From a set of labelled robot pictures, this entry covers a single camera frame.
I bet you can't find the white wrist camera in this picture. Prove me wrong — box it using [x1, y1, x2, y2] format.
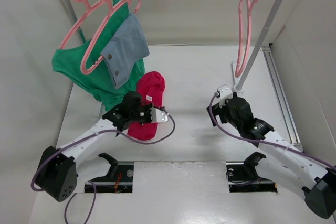
[215, 84, 233, 108]
[151, 107, 169, 123]

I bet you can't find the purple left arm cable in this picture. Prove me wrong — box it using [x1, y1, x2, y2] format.
[31, 106, 176, 223]

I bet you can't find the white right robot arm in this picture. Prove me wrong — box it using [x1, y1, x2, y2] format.
[207, 91, 335, 219]

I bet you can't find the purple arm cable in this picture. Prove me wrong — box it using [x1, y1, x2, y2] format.
[209, 91, 336, 172]
[31, 106, 176, 223]

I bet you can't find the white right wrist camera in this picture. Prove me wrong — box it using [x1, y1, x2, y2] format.
[215, 84, 233, 108]

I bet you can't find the pink hanger with garments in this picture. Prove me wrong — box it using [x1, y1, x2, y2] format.
[80, 0, 141, 75]

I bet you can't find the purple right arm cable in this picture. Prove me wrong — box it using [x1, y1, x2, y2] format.
[209, 91, 336, 172]

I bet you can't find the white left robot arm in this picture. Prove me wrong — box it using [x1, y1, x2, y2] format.
[31, 91, 154, 202]

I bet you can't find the blue denim garment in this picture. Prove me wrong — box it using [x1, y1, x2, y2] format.
[100, 14, 150, 89]

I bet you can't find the red t shirt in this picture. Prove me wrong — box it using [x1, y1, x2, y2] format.
[127, 71, 166, 141]

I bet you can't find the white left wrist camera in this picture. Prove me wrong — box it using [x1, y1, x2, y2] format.
[151, 107, 169, 123]

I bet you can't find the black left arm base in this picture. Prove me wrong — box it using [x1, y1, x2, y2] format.
[80, 153, 134, 194]

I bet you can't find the green garment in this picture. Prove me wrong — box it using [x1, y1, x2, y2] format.
[51, 8, 145, 111]

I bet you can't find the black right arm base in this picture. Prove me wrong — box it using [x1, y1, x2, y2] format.
[225, 152, 278, 193]

